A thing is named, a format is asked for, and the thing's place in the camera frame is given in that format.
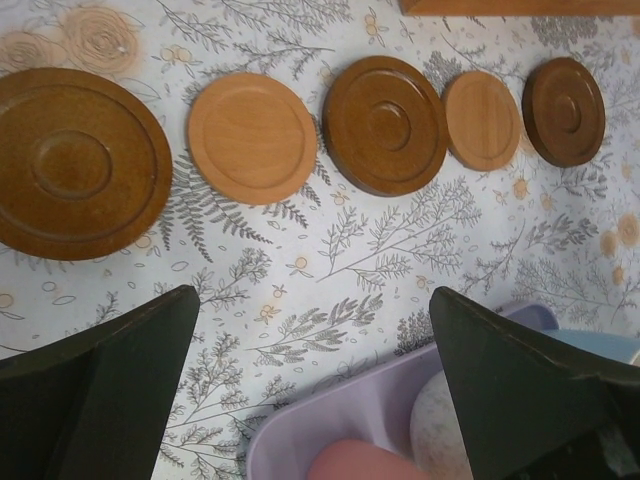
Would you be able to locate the pink cup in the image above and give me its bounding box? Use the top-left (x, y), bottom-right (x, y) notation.
top-left (306, 439), bottom-right (430, 480)

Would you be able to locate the beige speckled cup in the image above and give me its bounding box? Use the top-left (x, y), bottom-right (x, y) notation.
top-left (410, 371), bottom-right (473, 479)

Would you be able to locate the light blue cup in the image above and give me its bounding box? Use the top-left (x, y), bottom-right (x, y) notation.
top-left (543, 329), bottom-right (639, 366)

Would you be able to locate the light wooden coaster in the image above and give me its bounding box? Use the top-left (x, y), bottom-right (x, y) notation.
top-left (443, 71), bottom-right (522, 172)
top-left (187, 73), bottom-right (317, 205)

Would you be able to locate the dark wooden coaster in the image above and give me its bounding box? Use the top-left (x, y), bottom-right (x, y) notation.
top-left (1, 68), bottom-right (173, 261)
top-left (321, 55), bottom-right (449, 197)
top-left (521, 57), bottom-right (606, 168)

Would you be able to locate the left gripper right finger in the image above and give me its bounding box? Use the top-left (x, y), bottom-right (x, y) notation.
top-left (429, 287), bottom-right (639, 479)

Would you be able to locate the lilac plastic tray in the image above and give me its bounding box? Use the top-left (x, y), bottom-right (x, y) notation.
top-left (246, 299), bottom-right (560, 480)

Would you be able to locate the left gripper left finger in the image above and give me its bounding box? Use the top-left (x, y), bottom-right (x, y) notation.
top-left (1, 285), bottom-right (200, 479)

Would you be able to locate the orange wooden compartment box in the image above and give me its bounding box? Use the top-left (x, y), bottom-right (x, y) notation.
top-left (399, 0), bottom-right (639, 16)

